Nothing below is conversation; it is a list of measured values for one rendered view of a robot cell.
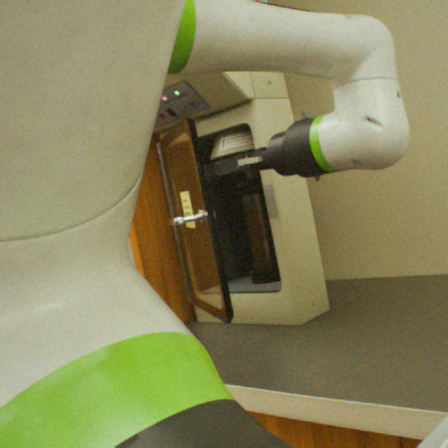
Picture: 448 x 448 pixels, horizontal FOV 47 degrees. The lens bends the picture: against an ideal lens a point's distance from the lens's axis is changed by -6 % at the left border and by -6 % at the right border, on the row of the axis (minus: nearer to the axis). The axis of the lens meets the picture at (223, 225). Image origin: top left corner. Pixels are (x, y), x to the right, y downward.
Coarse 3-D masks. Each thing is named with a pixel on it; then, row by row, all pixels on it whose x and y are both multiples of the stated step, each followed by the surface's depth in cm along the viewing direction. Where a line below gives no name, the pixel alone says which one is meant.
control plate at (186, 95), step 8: (184, 80) 108; (168, 88) 111; (176, 88) 111; (184, 88) 110; (168, 96) 114; (176, 96) 113; (184, 96) 112; (192, 96) 111; (200, 96) 110; (160, 104) 117; (168, 104) 116; (176, 104) 115; (184, 104) 114; (200, 104) 112; (208, 104) 112; (160, 112) 120; (176, 112) 118; (184, 112) 117; (192, 112) 116; (160, 120) 122; (168, 120) 121; (176, 120) 120
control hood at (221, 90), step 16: (176, 80) 109; (192, 80) 107; (208, 80) 105; (224, 80) 104; (240, 80) 105; (208, 96) 109; (224, 96) 108; (240, 96) 106; (208, 112) 114; (160, 128) 125
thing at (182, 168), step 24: (168, 144) 119; (192, 144) 100; (168, 168) 124; (192, 168) 104; (192, 192) 107; (192, 240) 116; (192, 264) 121; (216, 264) 102; (192, 288) 126; (216, 288) 105; (216, 312) 109
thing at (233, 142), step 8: (240, 128) 118; (248, 128) 118; (216, 136) 123; (224, 136) 119; (232, 136) 118; (240, 136) 117; (248, 136) 117; (216, 144) 121; (224, 144) 119; (232, 144) 117; (240, 144) 117; (248, 144) 116; (216, 152) 120; (224, 152) 118; (232, 152) 117; (240, 152) 133; (248, 152) 133
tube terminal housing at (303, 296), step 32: (256, 0) 111; (256, 96) 108; (288, 96) 115; (224, 128) 115; (256, 128) 109; (288, 192) 111; (288, 224) 110; (288, 256) 109; (288, 288) 111; (320, 288) 116; (256, 320) 119; (288, 320) 112
